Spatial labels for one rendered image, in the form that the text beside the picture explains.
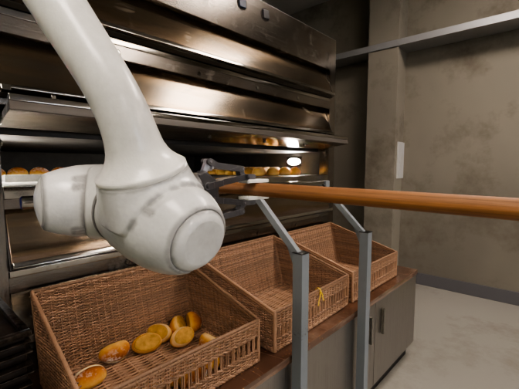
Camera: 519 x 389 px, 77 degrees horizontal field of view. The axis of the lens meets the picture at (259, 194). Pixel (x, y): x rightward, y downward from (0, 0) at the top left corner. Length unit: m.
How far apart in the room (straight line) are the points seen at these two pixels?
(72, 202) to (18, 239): 0.78
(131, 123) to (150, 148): 0.03
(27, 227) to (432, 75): 3.53
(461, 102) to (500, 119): 0.36
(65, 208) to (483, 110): 3.53
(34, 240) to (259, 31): 1.40
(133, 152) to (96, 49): 0.11
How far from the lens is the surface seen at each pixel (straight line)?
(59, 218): 0.49
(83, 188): 0.48
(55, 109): 1.11
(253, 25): 1.87
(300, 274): 1.11
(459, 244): 3.75
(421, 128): 3.77
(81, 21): 0.41
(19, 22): 1.31
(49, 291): 1.28
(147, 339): 1.29
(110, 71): 0.38
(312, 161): 2.39
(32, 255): 1.25
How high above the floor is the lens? 1.24
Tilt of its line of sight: 5 degrees down
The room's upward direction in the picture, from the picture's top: straight up
